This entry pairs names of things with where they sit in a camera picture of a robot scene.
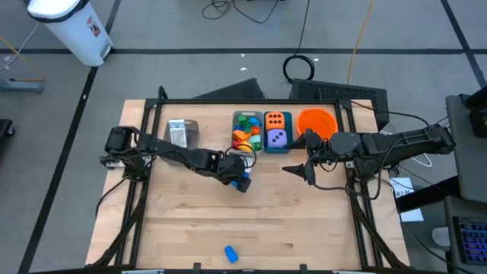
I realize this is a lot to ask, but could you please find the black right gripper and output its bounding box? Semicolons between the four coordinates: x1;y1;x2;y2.
281;128;363;186

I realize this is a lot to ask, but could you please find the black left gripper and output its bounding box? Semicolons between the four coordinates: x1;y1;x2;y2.
215;154;253;194

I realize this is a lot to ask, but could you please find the purple foam die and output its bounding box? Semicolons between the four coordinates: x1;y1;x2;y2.
266;129;288;149

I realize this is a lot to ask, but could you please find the orange foam die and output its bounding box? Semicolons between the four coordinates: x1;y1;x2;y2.
265;111;285;131

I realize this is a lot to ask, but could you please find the blue rounded toy block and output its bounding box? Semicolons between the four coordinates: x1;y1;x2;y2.
223;245;240;264

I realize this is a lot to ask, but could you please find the teal plastic bin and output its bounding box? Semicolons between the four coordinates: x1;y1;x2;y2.
263;110;294;155

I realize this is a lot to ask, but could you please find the orange pumpkin bucket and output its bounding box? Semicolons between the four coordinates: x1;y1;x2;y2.
295;107;339;142

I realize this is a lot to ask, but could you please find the light grey plastic bin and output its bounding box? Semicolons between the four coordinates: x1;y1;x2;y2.
231;110;265;155

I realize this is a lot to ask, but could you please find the black computer tower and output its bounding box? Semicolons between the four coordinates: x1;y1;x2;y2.
288;78;390;129

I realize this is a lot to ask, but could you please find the taupe plastic bin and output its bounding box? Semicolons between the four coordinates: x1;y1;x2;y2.
162;118;201;153

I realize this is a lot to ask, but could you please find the black slanted panel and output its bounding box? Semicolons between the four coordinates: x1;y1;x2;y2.
193;77;267;101

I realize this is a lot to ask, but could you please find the white paper sheet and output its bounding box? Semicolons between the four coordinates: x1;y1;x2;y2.
399;208;425;224
389;177;416;199

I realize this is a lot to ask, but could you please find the black floor beam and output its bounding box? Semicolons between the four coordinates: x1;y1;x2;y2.
395;175;460;214

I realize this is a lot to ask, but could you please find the grey desk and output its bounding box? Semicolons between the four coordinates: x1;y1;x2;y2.
445;93;487;205
443;196;487;274

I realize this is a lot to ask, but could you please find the black desk device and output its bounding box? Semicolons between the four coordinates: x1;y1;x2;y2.
459;85;487;139

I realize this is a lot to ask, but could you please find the black backlit keyboard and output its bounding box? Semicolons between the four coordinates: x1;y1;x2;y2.
452;215;487;266

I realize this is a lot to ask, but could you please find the white trash bin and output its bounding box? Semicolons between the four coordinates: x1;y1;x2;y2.
26;0;114;68

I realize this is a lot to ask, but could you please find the grey metal floor base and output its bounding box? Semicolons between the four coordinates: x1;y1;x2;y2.
0;78;46;94

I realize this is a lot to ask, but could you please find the black caster base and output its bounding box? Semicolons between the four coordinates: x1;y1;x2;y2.
0;118;16;150

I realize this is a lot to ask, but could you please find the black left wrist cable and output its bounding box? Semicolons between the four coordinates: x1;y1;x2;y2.
224;143;259;168

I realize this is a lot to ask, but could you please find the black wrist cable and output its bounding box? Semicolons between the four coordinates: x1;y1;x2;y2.
311;139;400;202
224;143;259;168

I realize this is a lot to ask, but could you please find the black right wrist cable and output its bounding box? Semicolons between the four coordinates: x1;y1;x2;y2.
311;139;400;202

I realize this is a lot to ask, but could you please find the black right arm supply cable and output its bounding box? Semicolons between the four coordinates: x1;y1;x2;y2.
349;99;433;132

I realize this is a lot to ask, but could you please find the coiled black floor cable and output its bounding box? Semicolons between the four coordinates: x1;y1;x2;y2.
282;0;317;84

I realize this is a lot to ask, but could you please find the white looped cable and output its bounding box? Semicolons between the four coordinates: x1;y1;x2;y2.
412;154;434;169

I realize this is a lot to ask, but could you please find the black left base cable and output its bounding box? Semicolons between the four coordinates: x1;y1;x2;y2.
94;177;129;220

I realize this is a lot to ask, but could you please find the thin black desk cable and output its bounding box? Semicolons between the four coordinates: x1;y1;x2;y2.
428;115;450;129

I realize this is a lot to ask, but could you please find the tangled black floor cable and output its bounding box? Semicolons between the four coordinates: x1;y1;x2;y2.
201;0;282;24

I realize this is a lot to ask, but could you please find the thin yellow floor cable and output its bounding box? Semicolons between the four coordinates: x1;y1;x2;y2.
0;36;45;82

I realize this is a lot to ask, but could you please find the white floor cable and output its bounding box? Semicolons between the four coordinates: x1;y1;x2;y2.
0;21;40;73

